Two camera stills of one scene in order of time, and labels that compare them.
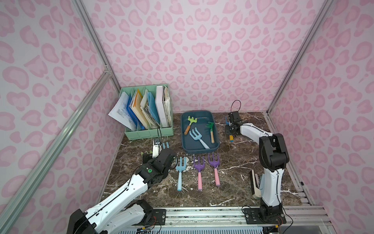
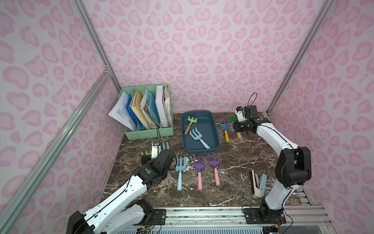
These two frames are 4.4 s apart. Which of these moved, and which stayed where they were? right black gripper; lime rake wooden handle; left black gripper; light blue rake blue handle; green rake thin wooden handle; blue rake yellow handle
Moved: green rake thin wooden handle; blue rake yellow handle; right black gripper
Stayed: lime rake wooden handle; left black gripper; light blue rake blue handle
